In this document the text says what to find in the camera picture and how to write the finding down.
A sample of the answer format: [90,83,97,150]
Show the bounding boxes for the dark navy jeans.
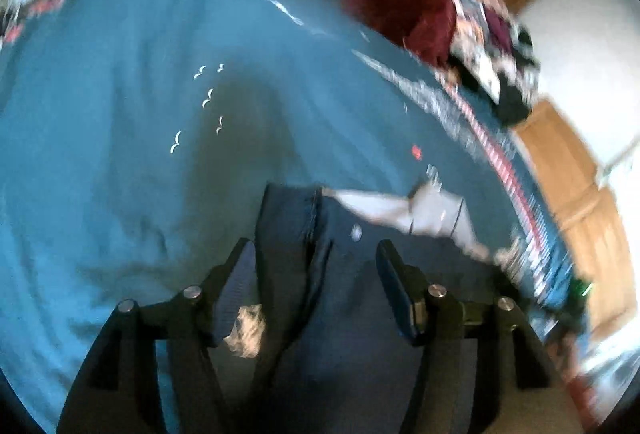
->
[230,185,504,433]

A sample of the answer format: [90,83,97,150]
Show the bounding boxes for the pile of mixed clothes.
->
[449,0,540,127]

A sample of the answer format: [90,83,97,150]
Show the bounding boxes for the wooden headboard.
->
[515,100,637,341]

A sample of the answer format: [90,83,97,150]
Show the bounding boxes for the blue patterned bed cover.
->
[1,0,582,433]

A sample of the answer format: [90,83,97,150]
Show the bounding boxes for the dark red cloth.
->
[342,0,457,67]

